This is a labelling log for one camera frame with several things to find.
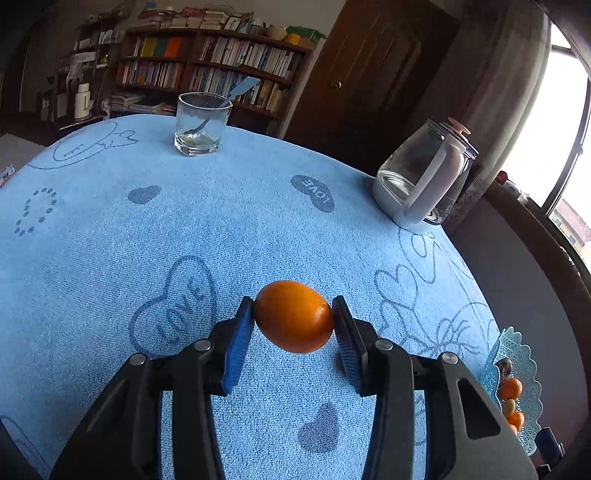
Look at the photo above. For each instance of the yellow round tin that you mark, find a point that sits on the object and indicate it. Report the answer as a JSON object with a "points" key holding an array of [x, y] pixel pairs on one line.
{"points": [[292, 37]]}

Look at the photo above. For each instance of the wooden bookshelf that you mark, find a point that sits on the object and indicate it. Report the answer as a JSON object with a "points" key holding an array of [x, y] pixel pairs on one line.
{"points": [[194, 60]]}

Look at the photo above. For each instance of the beige pot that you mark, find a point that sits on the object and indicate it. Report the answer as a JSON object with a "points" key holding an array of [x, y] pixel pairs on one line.
{"points": [[276, 31]]}

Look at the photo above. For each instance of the large dark brown fruit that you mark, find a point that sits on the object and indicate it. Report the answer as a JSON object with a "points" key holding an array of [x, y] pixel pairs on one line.
{"points": [[505, 367]]}

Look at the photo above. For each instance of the green box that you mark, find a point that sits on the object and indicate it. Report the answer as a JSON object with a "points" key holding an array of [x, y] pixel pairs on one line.
{"points": [[307, 33]]}

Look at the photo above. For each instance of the clear drinking glass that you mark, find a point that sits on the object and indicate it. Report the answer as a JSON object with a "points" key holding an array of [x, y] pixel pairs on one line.
{"points": [[198, 124]]}

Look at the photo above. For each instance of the small orange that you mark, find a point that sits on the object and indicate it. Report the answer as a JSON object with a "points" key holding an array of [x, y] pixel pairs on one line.
{"points": [[510, 388]]}

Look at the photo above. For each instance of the stacks of books atop shelf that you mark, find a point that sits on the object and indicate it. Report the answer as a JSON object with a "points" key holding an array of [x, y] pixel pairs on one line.
{"points": [[198, 16]]}

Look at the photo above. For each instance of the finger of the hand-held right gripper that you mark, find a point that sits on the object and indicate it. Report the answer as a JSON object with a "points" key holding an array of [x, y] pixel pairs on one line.
{"points": [[549, 445]]}

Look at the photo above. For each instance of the blue plastic spoon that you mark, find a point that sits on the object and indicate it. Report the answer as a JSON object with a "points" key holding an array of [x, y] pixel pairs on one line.
{"points": [[240, 88]]}

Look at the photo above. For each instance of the wooden window sill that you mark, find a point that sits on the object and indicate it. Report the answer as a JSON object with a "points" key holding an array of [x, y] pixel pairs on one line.
{"points": [[531, 230]]}

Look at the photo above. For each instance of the window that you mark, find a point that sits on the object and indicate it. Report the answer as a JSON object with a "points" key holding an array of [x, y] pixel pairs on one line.
{"points": [[563, 138]]}

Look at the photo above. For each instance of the light blue plastic lattice basket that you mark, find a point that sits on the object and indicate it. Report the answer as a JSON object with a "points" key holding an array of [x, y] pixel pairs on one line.
{"points": [[528, 364]]}

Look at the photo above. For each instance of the round orange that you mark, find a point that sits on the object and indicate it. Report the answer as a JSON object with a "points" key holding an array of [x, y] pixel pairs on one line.
{"points": [[515, 419]]}

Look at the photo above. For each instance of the dark open rack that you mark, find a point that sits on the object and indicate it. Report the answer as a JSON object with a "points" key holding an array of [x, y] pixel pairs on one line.
{"points": [[87, 50]]}

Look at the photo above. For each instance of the rows of shelved books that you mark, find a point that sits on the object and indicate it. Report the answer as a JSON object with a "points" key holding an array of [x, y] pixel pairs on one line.
{"points": [[240, 51]]}

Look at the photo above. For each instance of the red capped bottle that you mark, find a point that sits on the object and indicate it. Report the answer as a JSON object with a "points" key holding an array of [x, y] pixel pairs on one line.
{"points": [[502, 176]]}

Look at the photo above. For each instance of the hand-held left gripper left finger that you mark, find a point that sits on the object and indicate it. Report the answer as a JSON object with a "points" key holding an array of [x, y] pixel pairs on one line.
{"points": [[239, 350]]}

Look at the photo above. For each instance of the glass electric kettle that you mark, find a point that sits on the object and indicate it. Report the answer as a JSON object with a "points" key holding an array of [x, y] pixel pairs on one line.
{"points": [[406, 184]]}

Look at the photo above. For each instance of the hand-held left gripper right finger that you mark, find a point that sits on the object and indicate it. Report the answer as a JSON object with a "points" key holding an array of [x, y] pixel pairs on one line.
{"points": [[345, 350]]}

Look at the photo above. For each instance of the patterned curtain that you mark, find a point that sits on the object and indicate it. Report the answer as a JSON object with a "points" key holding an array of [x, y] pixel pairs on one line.
{"points": [[498, 92]]}

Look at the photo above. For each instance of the white bottle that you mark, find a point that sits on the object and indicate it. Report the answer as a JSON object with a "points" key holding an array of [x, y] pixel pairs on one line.
{"points": [[83, 99]]}

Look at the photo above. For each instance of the pale beige fruit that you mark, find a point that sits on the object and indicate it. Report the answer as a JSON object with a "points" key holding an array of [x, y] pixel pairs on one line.
{"points": [[508, 406]]}

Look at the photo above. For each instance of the stack of magazines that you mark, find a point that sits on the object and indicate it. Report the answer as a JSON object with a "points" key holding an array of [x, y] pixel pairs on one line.
{"points": [[134, 104]]}

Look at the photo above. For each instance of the dark wooden door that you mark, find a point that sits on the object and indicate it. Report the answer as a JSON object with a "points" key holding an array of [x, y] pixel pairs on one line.
{"points": [[369, 69]]}

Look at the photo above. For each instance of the white packet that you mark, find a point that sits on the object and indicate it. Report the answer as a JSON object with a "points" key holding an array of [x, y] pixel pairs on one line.
{"points": [[516, 189]]}

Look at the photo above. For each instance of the blue printed towel cloth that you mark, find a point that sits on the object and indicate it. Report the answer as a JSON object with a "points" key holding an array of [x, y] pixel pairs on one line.
{"points": [[115, 240]]}

